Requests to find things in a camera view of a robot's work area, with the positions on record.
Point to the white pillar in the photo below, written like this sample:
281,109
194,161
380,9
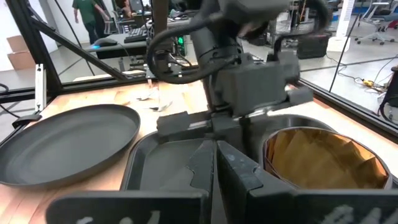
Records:
342,25

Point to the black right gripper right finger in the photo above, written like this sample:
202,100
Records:
280,205

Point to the black table clamp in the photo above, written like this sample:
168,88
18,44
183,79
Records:
26,119

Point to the cardboard box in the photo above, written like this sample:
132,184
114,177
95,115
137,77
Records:
21,60
17,43

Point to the black round plate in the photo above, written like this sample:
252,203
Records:
62,146

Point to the computer tower with green light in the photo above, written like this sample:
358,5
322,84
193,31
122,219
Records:
180,40

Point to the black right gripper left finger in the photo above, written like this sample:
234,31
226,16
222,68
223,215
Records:
130,208

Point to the black bag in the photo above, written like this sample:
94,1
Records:
391,93

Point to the yellow power plug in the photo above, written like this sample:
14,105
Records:
368,83

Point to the black keyboard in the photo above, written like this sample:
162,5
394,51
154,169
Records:
136,34

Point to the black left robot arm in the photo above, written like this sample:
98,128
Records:
214,37

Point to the dark desk with keyboard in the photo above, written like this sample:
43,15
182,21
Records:
124,49

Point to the person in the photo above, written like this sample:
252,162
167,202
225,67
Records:
87,12
126,9

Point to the black equipment case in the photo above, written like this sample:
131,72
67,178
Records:
314,46

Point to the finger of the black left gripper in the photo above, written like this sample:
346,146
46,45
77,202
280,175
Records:
245,130
225,127

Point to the black rectangular tray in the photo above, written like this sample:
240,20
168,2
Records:
161,161

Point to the white office chair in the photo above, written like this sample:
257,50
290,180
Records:
376,36

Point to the white frame bracket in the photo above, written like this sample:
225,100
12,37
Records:
40,87

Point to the black computer mouse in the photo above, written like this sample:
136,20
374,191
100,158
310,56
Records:
105,42

